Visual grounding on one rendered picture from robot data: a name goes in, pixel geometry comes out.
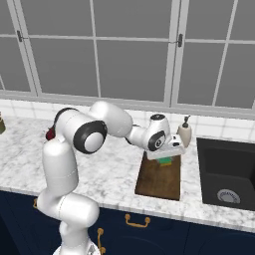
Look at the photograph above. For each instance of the navy blue drawer front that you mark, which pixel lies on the navy blue drawer front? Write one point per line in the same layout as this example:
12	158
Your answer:
146	222

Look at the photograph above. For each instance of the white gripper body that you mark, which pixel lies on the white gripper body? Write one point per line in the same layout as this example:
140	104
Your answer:
165	152

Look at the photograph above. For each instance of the olive green object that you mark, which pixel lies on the olive green object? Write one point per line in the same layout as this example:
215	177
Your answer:
1	125

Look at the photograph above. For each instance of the brown wooden cutting board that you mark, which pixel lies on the brown wooden cutting board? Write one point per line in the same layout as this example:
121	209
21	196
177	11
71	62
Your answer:
159	179

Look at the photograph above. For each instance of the green and yellow sponge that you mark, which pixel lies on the green and yellow sponge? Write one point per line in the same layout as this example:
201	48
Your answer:
164	161

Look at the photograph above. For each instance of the red round object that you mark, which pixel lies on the red round object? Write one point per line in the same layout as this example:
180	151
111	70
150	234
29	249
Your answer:
50	133

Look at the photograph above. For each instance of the navy blue cupboard door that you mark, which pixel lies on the navy blue cupboard door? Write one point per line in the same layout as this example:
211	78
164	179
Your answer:
20	222

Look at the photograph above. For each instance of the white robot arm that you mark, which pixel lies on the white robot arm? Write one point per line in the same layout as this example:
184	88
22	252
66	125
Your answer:
63	159

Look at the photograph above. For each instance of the black sink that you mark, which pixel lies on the black sink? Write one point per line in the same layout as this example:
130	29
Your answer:
227	176

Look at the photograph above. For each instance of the grey framed window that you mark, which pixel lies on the grey framed window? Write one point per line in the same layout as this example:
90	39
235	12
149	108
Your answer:
127	53

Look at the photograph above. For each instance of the beige soap dispenser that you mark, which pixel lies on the beige soap dispenser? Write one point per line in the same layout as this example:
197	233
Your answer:
185	132

